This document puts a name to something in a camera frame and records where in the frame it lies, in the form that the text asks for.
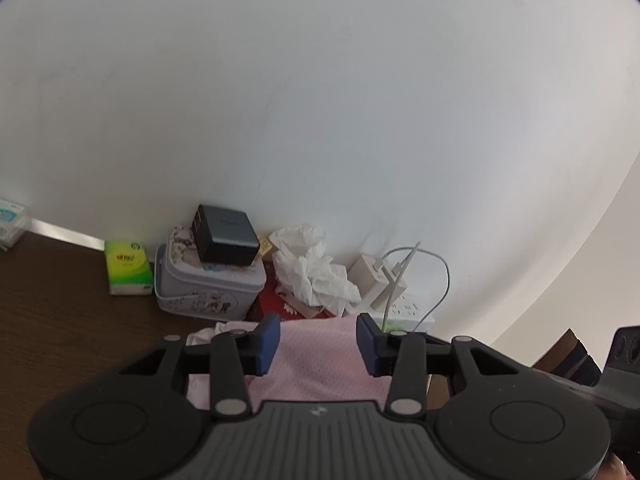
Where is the short white charging cable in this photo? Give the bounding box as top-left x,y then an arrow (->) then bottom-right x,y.
380,239 -> 422,281

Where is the right white charger plug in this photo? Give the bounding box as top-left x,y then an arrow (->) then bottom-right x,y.
371,263 -> 408,312

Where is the black power adapter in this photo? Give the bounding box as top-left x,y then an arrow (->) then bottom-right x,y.
191,205 -> 260,266

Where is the pink blue purple mesh garment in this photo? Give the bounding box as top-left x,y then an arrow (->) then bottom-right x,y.
186,314 -> 394,411

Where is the white power strip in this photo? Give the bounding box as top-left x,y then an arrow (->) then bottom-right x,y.
385,292 -> 435,333

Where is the teal floral folded cloth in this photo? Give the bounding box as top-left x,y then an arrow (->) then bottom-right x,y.
186,321 -> 257,346

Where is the white charger plug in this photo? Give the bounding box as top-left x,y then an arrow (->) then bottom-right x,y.
371,263 -> 408,312
347,255 -> 390,310

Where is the crumpled white tissue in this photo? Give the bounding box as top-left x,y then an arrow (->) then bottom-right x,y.
269,223 -> 361,316

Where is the white tube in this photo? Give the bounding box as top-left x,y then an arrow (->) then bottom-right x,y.
0,198 -> 30,250

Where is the long white charging cable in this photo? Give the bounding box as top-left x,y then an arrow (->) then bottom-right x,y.
382,246 -> 452,334

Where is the red box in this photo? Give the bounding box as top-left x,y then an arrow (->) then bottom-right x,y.
245,261 -> 333,322

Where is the floral tin box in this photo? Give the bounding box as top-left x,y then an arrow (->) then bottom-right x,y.
154,226 -> 267,321

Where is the left white charger plug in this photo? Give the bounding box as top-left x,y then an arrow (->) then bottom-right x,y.
347,255 -> 390,310

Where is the green tissue pack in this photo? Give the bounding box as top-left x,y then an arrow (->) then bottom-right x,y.
104,240 -> 154,296

